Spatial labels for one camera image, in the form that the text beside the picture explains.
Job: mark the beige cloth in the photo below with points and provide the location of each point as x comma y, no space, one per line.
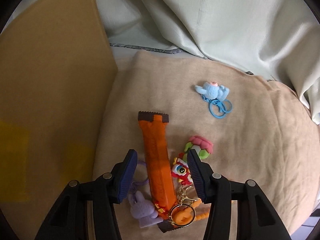
269,135

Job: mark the orange snack bar wrapper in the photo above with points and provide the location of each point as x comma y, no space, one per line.
158,167

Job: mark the purple bunny keychain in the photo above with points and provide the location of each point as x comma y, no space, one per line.
142,209

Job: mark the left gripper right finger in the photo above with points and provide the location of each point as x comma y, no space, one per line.
257,218

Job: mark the white curtain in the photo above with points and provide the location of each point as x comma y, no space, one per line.
277,39

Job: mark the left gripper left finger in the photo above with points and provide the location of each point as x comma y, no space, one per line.
68,217

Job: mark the orange bead keychain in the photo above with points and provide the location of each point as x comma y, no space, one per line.
184,212

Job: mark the lion dance doll keychain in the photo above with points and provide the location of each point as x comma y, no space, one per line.
180,170

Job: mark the blue plush keychain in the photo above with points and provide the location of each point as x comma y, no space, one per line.
216,97

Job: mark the cardboard box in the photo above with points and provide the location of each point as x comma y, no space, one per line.
57,71

